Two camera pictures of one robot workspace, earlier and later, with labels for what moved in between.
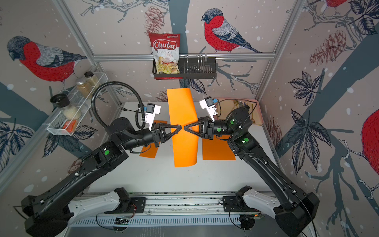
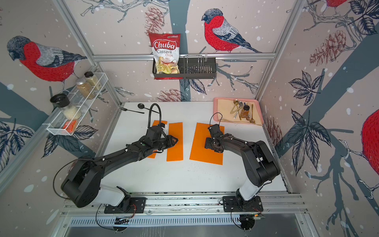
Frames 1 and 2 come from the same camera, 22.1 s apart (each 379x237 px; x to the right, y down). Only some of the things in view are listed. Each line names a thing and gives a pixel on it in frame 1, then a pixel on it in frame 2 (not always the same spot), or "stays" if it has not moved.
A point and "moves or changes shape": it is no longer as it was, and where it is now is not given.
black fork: x=126 y=109 stays
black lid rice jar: x=69 y=111 stays
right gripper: x=208 y=132 to x=208 y=139
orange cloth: x=183 y=111 moves or changes shape
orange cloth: x=152 y=152 stays
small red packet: x=70 y=126 stays
